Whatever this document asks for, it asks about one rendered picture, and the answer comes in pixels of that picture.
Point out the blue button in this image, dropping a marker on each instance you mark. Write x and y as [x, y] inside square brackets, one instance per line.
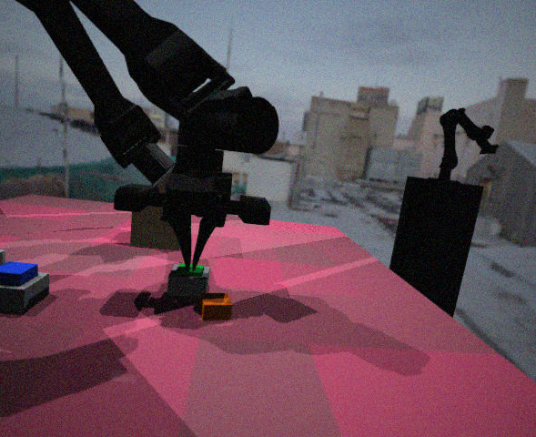
[21, 286]

